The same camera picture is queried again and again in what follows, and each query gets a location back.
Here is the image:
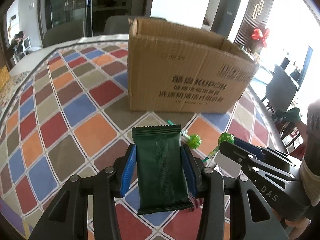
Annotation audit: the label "person's right hand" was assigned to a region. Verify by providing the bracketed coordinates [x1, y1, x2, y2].
[284, 217, 319, 240]

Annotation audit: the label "maroon Costa biscuit packet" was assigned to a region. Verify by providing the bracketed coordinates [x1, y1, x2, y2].
[188, 192, 203, 212]

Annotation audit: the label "dark grey dining chair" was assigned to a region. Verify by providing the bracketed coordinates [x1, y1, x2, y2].
[261, 65, 298, 112]

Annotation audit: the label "red wooden chair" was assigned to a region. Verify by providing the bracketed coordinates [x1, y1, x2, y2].
[271, 107, 308, 159]

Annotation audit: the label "grey chair behind table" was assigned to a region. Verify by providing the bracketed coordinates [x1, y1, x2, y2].
[103, 15, 168, 35]

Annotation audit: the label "dark green snack packet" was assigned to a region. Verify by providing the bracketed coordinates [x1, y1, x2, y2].
[132, 125, 193, 215]

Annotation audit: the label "green lollipop with stick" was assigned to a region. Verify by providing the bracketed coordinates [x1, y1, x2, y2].
[174, 128, 202, 149]

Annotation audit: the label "yellow woven tissue box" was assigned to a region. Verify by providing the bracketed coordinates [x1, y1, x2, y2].
[0, 66, 11, 91]

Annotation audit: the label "brown cardboard box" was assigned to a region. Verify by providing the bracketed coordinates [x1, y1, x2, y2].
[127, 18, 259, 113]

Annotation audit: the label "red balloon bow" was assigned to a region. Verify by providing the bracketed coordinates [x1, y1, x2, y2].
[251, 28, 270, 47]

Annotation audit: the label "colourful diamond pattern tablecloth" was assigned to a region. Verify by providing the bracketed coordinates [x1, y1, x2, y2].
[1, 41, 281, 239]

